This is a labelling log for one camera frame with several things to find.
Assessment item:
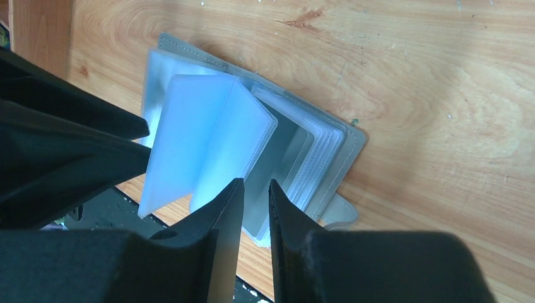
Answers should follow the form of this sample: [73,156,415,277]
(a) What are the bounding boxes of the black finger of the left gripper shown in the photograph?
[1,48,150,140]

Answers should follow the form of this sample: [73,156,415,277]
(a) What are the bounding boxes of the wooden compartment tray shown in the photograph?
[1,0,74,80]

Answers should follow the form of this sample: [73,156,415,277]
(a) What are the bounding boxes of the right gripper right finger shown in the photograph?
[269,180,495,302]

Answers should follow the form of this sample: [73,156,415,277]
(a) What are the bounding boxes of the grey card holder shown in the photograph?
[138,33,366,247]

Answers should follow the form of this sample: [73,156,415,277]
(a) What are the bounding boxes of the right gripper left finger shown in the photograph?
[1,178,244,302]

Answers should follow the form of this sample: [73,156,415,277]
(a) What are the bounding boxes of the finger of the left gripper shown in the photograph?
[1,101,150,229]

